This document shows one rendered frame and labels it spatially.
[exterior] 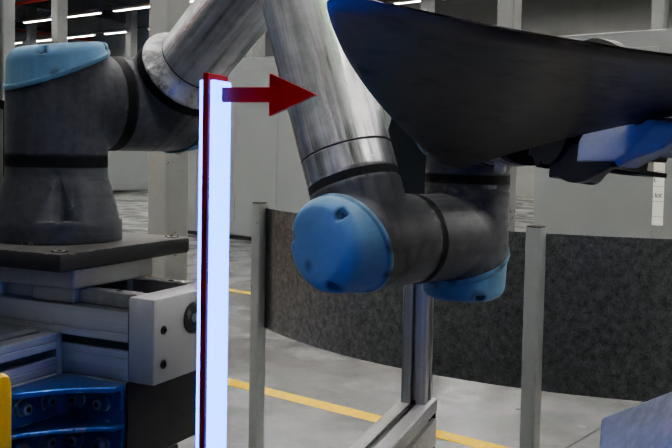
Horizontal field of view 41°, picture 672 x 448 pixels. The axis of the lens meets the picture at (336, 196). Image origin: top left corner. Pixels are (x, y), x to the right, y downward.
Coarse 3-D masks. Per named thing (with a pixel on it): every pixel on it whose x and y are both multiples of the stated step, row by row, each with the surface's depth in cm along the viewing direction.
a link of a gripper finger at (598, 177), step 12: (576, 144) 57; (564, 156) 58; (576, 156) 57; (552, 168) 60; (564, 168) 58; (576, 168) 57; (588, 168) 56; (600, 168) 54; (612, 168) 54; (624, 168) 54; (564, 180) 58; (576, 180) 57; (588, 180) 56; (600, 180) 56
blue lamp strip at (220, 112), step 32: (224, 128) 52; (224, 160) 52; (224, 192) 52; (224, 224) 52; (224, 256) 52; (224, 288) 52; (224, 320) 53; (224, 352) 53; (224, 384) 53; (224, 416) 53
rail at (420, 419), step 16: (400, 400) 103; (432, 400) 103; (384, 416) 97; (400, 416) 100; (416, 416) 97; (432, 416) 105; (368, 432) 91; (384, 432) 94; (400, 432) 92; (416, 432) 96; (432, 432) 103
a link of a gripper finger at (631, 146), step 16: (624, 128) 52; (640, 128) 51; (656, 128) 50; (592, 144) 55; (608, 144) 54; (624, 144) 52; (640, 144) 51; (656, 144) 50; (592, 160) 55; (608, 160) 54; (624, 160) 52; (640, 160) 52
